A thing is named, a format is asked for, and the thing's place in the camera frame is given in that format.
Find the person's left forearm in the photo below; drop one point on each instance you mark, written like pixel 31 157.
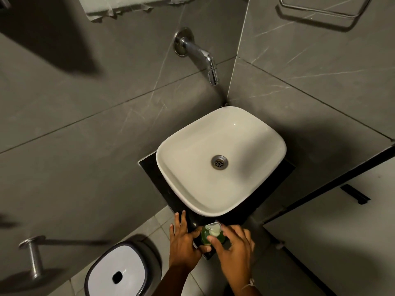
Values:
pixel 172 282

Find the person's left hand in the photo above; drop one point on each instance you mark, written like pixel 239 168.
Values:
pixel 182 246

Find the person's right hand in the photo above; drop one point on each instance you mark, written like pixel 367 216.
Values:
pixel 236 258

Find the person's left middle finger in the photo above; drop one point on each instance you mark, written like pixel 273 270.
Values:
pixel 184 221

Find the white lidded trash bin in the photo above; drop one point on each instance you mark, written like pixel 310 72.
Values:
pixel 118 265

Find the black door frame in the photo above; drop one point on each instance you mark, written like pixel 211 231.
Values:
pixel 327 183

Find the person's right thumb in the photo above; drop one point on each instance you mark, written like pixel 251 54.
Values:
pixel 213 243

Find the white ceramic sink basin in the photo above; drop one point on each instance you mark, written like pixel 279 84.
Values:
pixel 188 169

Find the green soap bottle white cap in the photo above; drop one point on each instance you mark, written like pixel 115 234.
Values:
pixel 205 235

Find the chrome sink drain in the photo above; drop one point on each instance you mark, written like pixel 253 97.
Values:
pixel 219 162

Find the person's left thumb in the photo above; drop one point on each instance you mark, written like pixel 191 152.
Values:
pixel 204 249

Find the chrome wall faucet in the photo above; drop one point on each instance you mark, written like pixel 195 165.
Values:
pixel 197 52

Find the person's right forearm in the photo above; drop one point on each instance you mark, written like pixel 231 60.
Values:
pixel 247 291

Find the chrome towel rail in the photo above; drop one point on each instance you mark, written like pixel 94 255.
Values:
pixel 324 10

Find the person's left little finger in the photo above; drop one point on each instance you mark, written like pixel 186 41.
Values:
pixel 171 232

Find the chrome wall holder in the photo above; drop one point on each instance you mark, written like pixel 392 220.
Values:
pixel 34 258

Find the white door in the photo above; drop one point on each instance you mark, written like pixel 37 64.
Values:
pixel 339 243

